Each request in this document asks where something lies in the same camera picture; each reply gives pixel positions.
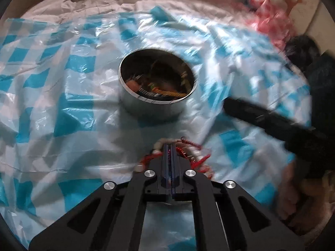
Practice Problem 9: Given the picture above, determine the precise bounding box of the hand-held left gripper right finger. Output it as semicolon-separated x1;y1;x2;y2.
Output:
170;142;305;251

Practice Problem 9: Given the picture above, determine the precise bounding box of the red beaded bracelet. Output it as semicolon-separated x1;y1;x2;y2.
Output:
134;135;214;181

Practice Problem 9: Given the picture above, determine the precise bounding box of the person's right hand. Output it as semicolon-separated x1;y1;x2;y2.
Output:
276;161;335;237

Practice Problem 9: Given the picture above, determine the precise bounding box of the mixed jewelry pile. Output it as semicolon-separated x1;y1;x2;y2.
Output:
124;59;193;100

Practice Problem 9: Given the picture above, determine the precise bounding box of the blue checked plastic sheet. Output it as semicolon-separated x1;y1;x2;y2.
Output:
0;6;313;251

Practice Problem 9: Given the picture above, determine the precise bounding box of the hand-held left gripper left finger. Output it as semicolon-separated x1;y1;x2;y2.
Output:
28;142;170;251

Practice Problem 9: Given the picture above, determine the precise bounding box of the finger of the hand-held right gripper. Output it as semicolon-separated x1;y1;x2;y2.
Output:
222;96;326;160

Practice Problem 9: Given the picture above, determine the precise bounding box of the pink red cloth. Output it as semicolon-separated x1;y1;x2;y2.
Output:
232;0;297;53

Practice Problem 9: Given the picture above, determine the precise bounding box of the dark cloth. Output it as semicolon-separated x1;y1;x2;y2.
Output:
284;35;335;136

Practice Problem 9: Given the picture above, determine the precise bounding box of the round metal tin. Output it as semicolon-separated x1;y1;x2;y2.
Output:
118;48;199;123

